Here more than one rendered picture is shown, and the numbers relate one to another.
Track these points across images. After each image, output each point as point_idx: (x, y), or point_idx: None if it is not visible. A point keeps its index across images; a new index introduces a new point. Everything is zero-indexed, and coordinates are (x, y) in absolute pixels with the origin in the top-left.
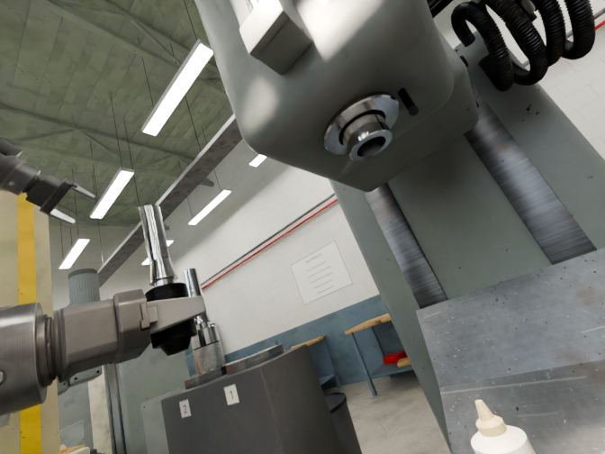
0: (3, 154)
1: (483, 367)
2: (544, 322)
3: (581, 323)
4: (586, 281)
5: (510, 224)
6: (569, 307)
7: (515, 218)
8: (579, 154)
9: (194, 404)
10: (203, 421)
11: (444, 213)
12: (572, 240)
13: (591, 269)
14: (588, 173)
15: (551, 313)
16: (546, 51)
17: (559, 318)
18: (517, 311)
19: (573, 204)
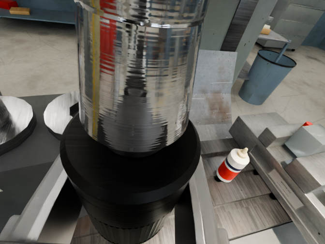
0: None
1: None
2: (203, 75)
3: (213, 79)
4: (224, 63)
5: (226, 21)
6: (214, 72)
7: (230, 19)
8: (272, 3)
9: (8, 182)
10: (32, 188)
11: None
12: (233, 44)
13: (228, 59)
14: (264, 16)
15: (207, 72)
16: None
17: (208, 75)
18: (197, 67)
19: (248, 27)
